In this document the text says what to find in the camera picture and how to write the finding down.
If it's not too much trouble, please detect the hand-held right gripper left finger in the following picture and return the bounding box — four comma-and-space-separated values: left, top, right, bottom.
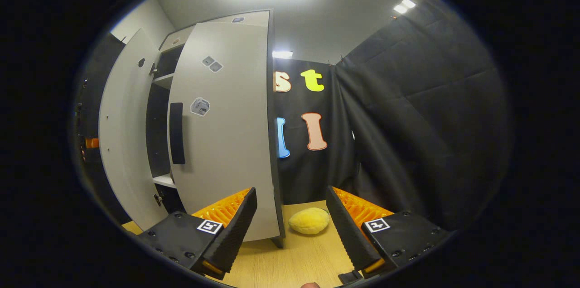
136, 187, 258, 279

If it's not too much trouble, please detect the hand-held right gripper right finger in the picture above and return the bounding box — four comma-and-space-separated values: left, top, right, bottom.
326, 186, 451, 278

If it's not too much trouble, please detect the grey shoe cabinet door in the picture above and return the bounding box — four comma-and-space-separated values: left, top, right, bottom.
167, 22, 281, 242
98, 29, 171, 231

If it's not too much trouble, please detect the grey shoe cabinet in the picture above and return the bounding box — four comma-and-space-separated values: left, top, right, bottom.
145, 9, 286, 249

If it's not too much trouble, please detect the grey cabinet drawer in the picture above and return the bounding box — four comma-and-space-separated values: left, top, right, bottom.
159, 10, 271, 53

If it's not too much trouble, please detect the yellow plush toy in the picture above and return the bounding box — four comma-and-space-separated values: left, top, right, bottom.
288, 207, 331, 235

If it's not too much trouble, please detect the small black block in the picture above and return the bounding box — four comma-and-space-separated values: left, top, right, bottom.
338, 270, 363, 285

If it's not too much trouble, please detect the black backdrop cloth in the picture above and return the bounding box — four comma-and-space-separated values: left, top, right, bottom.
272, 0, 513, 234
74, 32, 126, 225

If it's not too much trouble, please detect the twin ceiling light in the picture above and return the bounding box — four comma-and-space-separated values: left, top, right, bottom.
393, 0, 416, 15

